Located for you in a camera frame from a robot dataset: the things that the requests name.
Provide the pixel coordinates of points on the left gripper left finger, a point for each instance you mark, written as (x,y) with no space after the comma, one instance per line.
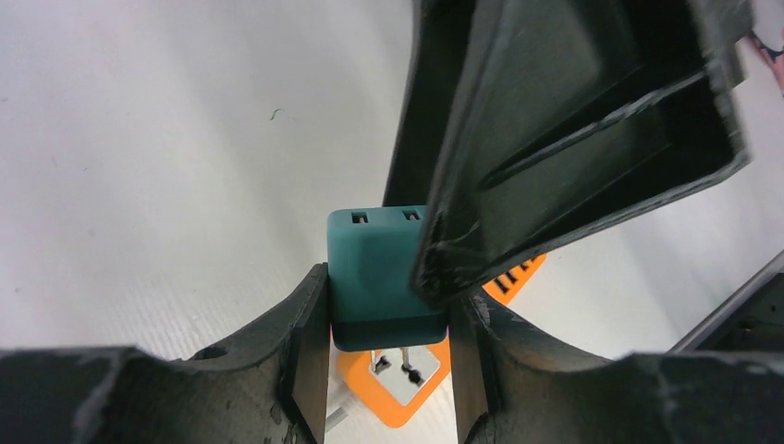
(265,383)

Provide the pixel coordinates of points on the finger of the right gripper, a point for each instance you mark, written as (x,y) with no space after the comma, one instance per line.
(571,117)
(441,31)

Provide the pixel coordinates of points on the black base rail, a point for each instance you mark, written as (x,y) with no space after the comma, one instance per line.
(750,320)

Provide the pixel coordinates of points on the pink patterned cloth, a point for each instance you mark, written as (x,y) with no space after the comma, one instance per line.
(771,57)

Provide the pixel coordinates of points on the orange power strip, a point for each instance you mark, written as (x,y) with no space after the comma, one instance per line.
(394,383)

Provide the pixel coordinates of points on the teal plug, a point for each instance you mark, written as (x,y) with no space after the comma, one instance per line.
(371,253)

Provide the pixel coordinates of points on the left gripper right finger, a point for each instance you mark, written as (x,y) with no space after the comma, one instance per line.
(514,383)

